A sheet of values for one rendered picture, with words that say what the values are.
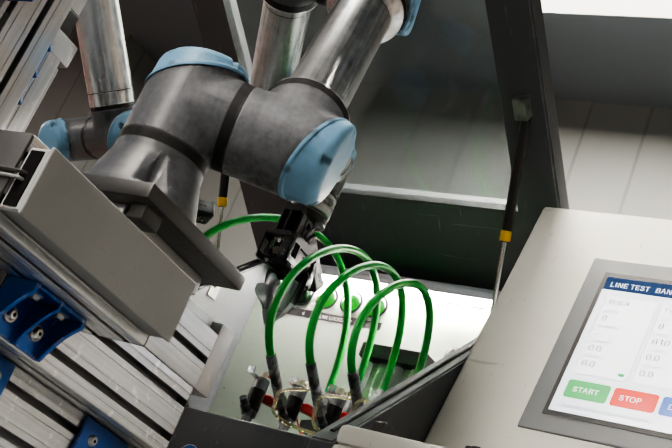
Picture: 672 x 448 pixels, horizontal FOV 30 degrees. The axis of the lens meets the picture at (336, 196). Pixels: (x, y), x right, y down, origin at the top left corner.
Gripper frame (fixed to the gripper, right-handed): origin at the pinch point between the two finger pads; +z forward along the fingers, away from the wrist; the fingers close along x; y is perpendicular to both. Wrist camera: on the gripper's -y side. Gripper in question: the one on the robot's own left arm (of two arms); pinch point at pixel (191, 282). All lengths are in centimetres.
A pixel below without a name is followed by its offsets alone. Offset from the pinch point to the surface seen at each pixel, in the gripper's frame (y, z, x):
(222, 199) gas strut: -24.5, -19.7, -18.9
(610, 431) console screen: -26, 51, 51
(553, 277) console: -43, 25, 38
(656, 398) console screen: -33, 49, 56
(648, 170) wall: -200, -12, -62
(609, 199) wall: -189, -9, -72
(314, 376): -3.3, 25.2, 19.4
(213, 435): 19.6, 29.0, 23.8
